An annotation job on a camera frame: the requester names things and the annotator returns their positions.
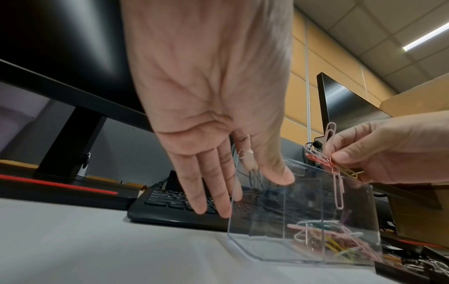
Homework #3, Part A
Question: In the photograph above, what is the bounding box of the small bunch of paper clips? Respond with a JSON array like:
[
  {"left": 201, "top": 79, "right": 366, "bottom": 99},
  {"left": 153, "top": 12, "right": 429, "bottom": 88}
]
[{"left": 304, "top": 121, "right": 366, "bottom": 210}]

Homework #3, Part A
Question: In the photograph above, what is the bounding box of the black docking station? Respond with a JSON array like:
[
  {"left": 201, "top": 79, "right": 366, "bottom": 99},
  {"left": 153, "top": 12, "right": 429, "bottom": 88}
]
[{"left": 165, "top": 169, "right": 211, "bottom": 195}]

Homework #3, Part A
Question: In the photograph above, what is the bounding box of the person's right hand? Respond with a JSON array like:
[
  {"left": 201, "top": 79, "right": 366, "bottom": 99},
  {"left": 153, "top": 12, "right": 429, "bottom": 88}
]
[{"left": 320, "top": 110, "right": 449, "bottom": 185}]

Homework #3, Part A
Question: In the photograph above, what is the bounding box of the black usb plug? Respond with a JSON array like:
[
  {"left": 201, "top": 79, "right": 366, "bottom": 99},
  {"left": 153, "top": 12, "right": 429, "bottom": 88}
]
[{"left": 138, "top": 181, "right": 166, "bottom": 195}]

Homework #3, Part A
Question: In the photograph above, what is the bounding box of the black monitor stand red stripe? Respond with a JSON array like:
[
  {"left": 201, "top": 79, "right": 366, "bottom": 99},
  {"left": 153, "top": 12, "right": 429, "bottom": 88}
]
[
  {"left": 380, "top": 230, "right": 449, "bottom": 260},
  {"left": 0, "top": 106, "right": 141, "bottom": 211}
]

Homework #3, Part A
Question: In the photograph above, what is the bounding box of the grey desk partition panel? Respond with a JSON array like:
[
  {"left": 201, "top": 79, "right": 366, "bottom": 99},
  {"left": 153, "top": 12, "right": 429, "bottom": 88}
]
[{"left": 94, "top": 117, "right": 176, "bottom": 185}]

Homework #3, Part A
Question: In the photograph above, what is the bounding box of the brown cardboard box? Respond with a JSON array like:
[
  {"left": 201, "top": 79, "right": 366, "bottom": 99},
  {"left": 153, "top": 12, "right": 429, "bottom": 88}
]
[{"left": 379, "top": 73, "right": 449, "bottom": 248}]

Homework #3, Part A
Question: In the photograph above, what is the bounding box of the black keyboard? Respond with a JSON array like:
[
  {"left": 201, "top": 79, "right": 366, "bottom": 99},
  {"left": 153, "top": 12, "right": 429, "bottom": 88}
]
[{"left": 127, "top": 186, "right": 239, "bottom": 231}]

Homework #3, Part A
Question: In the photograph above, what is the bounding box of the black computer monitor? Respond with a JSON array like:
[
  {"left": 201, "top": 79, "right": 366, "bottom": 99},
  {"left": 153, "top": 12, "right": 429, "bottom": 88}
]
[
  {"left": 0, "top": 0, "right": 155, "bottom": 134},
  {"left": 316, "top": 72, "right": 444, "bottom": 210}
]

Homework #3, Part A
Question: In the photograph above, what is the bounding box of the pile of black binder clips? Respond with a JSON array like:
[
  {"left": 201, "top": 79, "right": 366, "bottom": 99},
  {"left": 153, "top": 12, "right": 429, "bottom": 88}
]
[{"left": 373, "top": 244, "right": 449, "bottom": 284}]

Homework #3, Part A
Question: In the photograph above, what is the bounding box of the person's left hand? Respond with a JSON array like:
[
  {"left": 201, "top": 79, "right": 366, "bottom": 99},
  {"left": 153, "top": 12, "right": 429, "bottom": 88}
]
[{"left": 119, "top": 0, "right": 296, "bottom": 218}]

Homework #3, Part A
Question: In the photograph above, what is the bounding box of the ceiling strip light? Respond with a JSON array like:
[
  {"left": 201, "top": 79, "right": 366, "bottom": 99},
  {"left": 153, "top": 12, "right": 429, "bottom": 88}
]
[{"left": 401, "top": 23, "right": 449, "bottom": 52}]

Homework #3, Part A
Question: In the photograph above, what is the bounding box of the clear plastic divided box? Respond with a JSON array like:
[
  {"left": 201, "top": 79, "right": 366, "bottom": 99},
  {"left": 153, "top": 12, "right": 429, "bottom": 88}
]
[{"left": 227, "top": 157, "right": 384, "bottom": 266}]

